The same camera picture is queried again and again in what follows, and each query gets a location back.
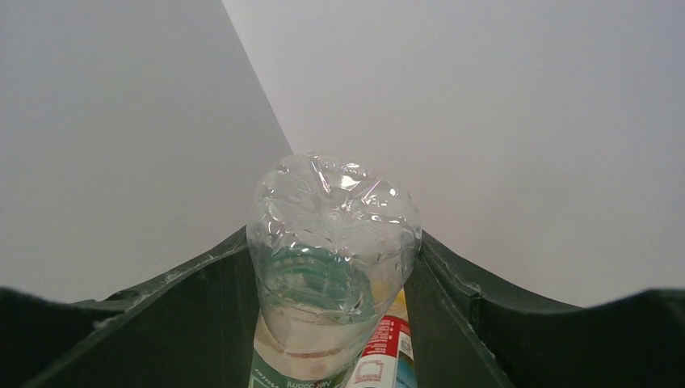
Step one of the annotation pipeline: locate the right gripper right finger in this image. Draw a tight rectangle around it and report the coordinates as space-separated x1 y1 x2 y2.
405 234 684 387

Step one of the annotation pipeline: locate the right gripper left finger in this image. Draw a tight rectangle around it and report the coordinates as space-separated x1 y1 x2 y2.
1 230 258 387

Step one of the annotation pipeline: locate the yellow juice bottle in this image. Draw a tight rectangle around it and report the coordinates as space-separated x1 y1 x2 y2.
384 288 409 322

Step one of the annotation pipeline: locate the red label bottle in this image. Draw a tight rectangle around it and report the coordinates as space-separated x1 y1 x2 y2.
347 315 418 388

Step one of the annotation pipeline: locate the clear bottle dark green label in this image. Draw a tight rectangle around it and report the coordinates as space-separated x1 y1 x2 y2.
246 154 422 387

